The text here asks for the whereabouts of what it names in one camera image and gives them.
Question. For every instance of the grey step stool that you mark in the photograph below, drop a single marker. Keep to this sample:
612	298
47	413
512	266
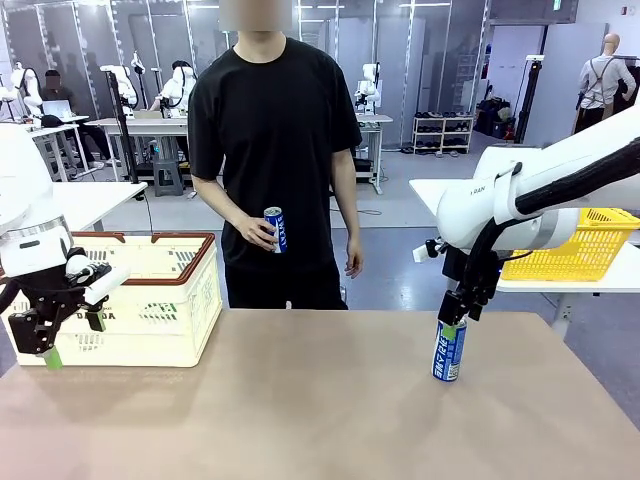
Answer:
167	177

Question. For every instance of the mannequin with grey apron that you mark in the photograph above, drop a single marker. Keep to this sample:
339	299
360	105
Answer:
602	80

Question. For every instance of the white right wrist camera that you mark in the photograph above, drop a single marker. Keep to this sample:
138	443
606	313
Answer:
422	252

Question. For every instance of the person's right forearm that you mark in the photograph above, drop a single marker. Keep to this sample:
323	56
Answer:
222	210

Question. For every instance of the blue can with SWEAT print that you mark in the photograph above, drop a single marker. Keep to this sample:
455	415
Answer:
282	240

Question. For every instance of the black stand with white camera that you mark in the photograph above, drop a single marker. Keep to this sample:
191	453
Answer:
529	100

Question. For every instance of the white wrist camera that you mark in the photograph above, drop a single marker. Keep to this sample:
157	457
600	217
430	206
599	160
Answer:
107	285
422	252

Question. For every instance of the seated person in dark clothes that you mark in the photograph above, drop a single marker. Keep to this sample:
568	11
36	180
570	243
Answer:
55	92

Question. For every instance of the white background desk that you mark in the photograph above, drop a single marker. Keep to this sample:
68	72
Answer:
375	119
150	125
65	131

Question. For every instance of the person's left forearm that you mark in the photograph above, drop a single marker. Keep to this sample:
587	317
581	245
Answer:
345	220

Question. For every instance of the person's right hand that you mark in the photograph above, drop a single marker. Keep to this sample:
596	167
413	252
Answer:
252	230

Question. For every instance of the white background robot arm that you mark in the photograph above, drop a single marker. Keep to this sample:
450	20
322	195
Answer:
125	87
177	85
369	80
25	82

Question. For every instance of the white laptop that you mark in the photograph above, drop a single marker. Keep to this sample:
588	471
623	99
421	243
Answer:
57	109

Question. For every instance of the person's left hand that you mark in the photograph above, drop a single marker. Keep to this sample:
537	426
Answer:
354	257

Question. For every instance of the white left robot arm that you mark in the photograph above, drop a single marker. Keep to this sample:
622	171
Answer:
20	190

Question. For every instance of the white shoe rack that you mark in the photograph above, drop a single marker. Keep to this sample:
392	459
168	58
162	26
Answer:
445	135

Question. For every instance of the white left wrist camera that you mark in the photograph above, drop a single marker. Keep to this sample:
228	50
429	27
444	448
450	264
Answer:
107	285

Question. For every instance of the black backpack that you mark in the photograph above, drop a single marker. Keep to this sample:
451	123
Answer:
492	117

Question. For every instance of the black tripod stand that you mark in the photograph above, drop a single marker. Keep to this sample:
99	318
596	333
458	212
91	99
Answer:
127	145

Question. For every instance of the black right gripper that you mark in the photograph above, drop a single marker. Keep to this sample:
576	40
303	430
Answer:
455	267

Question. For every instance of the cream basket with brown rim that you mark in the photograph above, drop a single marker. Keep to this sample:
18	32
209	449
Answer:
150	345

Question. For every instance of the blue can with Korean print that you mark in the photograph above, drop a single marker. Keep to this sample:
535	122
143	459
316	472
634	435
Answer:
447	360

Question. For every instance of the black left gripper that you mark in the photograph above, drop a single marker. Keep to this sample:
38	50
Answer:
52	295

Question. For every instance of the yellow plastic basket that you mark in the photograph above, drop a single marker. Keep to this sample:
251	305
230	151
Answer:
575	250

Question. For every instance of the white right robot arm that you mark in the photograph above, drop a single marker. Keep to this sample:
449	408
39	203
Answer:
465	210

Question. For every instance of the person in black t-shirt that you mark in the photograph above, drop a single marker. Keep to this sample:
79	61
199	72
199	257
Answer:
275	125

